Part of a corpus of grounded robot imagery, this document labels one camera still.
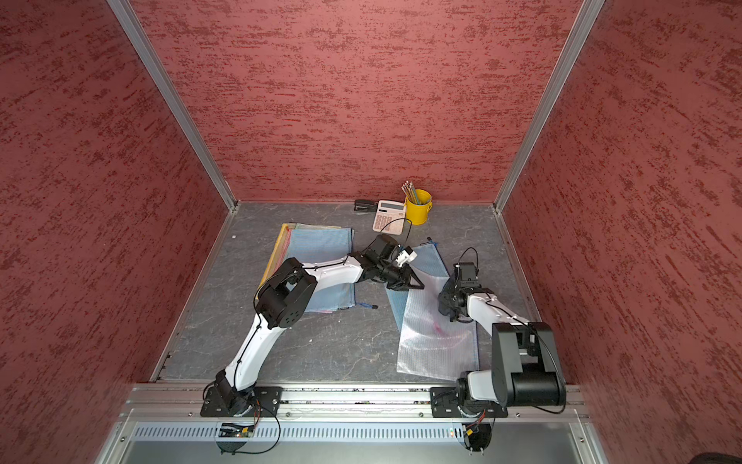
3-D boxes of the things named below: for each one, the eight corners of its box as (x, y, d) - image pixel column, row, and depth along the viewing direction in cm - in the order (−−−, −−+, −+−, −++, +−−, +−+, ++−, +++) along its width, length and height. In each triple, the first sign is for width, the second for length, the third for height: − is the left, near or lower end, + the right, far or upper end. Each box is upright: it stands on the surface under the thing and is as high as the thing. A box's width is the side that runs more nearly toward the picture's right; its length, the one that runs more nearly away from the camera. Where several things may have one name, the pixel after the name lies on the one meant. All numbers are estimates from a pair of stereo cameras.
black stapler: (353, 215, 120) (353, 210, 118) (354, 205, 124) (354, 200, 122) (375, 215, 120) (375, 210, 118) (375, 205, 124) (375, 200, 122)
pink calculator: (372, 232, 115) (372, 226, 112) (377, 206, 124) (377, 200, 121) (403, 235, 113) (404, 229, 111) (406, 209, 123) (407, 203, 120)
